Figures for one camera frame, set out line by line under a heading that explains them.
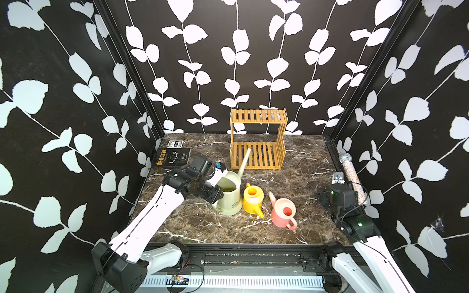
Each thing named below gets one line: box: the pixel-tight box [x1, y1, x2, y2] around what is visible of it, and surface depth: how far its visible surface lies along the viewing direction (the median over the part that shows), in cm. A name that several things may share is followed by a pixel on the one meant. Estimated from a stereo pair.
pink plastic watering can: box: [268, 191, 298, 231], surface depth 80 cm
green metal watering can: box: [211, 147, 252, 216], surface depth 83 cm
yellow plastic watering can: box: [243, 182, 264, 218], surface depth 83 cm
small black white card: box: [167, 140, 186, 149], surface depth 117 cm
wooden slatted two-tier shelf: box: [229, 108, 289, 171], surface depth 106 cm
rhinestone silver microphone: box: [339, 152, 369, 206], surface depth 79 cm
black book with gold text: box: [152, 147, 192, 168], surface depth 111 cm
